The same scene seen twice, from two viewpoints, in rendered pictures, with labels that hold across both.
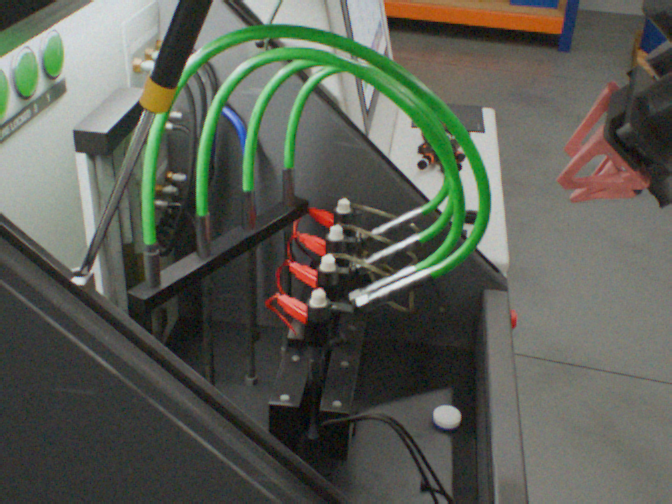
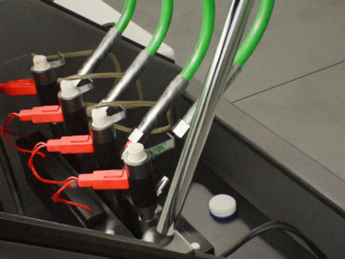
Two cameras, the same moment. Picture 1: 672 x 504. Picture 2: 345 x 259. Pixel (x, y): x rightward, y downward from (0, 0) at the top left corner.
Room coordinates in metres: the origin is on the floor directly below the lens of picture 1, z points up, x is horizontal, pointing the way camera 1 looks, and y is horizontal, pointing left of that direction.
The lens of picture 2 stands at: (0.32, 0.29, 1.52)
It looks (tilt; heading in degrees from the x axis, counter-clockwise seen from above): 36 degrees down; 326
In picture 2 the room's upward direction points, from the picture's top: 8 degrees counter-clockwise
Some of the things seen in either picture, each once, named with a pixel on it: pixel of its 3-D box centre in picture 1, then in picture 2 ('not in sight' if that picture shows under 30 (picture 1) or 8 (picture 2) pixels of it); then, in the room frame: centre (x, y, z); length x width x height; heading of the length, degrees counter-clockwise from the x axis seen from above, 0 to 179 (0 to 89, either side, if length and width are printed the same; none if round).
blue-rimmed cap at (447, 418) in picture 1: (447, 417); (222, 206); (0.90, -0.17, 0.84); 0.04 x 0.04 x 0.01
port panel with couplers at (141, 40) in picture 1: (160, 124); not in sight; (1.06, 0.25, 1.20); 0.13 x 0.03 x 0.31; 174
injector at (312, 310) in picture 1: (324, 372); (158, 226); (0.79, 0.01, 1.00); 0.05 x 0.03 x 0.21; 84
